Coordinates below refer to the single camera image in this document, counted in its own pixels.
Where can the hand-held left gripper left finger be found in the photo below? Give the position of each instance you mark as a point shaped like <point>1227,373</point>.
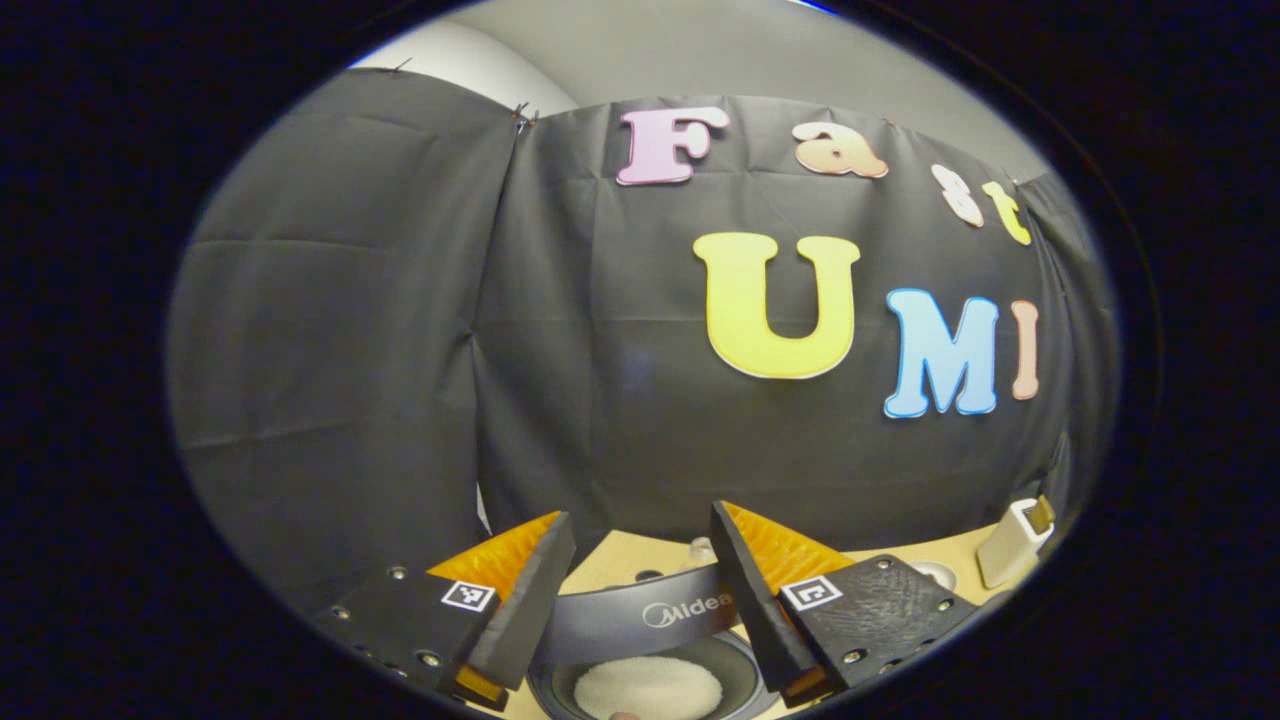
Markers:
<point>530,605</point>

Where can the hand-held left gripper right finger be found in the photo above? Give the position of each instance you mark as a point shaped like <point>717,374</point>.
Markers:
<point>750,605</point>

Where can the black silver rice cooker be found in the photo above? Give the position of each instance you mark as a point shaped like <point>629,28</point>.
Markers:
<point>620,615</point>

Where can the white rice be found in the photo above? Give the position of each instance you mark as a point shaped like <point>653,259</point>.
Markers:
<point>648,688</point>

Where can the small glass bottle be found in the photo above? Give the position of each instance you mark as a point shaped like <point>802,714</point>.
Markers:
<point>702,552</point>

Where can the white round plate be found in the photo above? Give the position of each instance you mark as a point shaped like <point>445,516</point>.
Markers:
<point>938,572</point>

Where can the white toaster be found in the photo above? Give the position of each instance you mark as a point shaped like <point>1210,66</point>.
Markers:
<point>1005,550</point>

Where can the brown bread slice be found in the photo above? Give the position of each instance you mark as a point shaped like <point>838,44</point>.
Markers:
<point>1041,515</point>

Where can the black backdrop cloth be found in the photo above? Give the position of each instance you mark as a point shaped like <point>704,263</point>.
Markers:
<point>350,350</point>

